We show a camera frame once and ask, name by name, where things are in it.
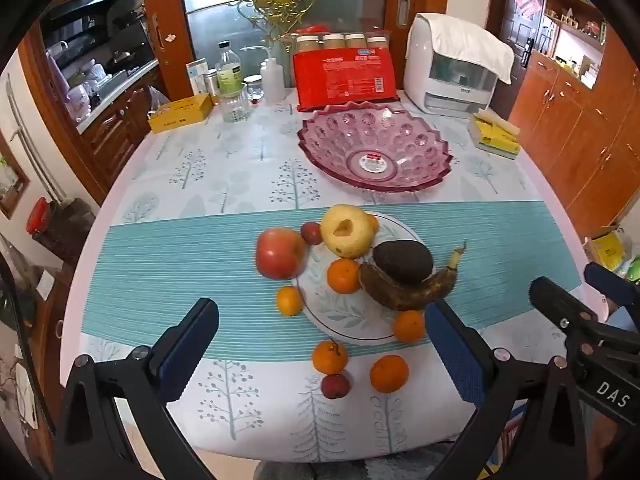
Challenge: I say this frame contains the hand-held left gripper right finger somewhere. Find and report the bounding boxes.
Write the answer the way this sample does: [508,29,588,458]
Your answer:
[424,300,590,480]

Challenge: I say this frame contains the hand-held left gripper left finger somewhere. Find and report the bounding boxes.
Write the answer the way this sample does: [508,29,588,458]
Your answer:
[52,297,221,480]

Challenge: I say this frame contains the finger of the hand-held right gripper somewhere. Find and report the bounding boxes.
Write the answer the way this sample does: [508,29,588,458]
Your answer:
[529,276,599,333]
[583,261,640,307]

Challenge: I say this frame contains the overripe brown banana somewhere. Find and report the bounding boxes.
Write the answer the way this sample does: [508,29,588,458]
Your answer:
[358,240,468,312]

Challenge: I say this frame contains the dark avocado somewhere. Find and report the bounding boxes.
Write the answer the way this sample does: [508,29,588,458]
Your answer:
[373,240,435,285]

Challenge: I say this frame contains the white leaf-print plate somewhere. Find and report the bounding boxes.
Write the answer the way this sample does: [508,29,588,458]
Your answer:
[295,211,432,345]

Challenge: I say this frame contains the red apple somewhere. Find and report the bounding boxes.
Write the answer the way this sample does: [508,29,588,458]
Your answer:
[255,228,307,281]

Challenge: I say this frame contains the yellow apple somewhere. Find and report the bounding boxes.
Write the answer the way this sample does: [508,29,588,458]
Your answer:
[320,204,376,260]

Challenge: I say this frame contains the pink glass fruit bowl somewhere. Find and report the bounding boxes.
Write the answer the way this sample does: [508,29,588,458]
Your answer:
[296,101,453,193]

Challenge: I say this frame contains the yellow floor box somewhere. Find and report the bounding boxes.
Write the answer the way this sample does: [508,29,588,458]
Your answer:
[585,230,640,276]

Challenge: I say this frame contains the yellow sponge pack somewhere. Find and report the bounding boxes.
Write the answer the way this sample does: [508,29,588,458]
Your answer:
[468,108,522,161]

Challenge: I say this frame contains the yellow cardboard box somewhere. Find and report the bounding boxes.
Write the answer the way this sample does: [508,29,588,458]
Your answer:
[147,93,213,135]

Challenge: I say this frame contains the white countertop appliance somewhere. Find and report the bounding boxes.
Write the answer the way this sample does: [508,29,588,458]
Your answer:
[403,12,501,115]

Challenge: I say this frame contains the clear glass cup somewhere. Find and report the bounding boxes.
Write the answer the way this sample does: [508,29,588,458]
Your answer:
[219,85,251,124]

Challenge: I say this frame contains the dark entrance door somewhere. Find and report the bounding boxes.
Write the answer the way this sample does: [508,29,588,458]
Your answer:
[487,0,548,81]

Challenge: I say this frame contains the white cloth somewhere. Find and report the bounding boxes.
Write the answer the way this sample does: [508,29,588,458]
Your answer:
[407,13,516,86]

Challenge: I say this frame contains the small white-lid jar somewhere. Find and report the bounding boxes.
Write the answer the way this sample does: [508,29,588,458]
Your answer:
[243,75,265,103]

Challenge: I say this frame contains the small white carton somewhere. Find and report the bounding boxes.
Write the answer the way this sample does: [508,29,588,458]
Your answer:
[186,58,210,97]

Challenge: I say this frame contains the clear plastic bottle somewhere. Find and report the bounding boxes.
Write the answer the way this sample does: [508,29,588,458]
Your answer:
[215,41,244,98]

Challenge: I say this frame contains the white squeeze bottle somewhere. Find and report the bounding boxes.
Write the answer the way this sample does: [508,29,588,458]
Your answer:
[259,59,286,106]

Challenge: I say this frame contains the red door decoration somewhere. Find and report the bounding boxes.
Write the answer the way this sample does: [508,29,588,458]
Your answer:
[515,0,546,20]

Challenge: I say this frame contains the red plastic package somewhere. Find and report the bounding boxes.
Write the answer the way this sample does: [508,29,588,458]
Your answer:
[292,47,401,113]

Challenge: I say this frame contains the wooden wall cabinet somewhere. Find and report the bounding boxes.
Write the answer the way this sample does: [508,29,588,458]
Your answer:
[507,50,640,241]

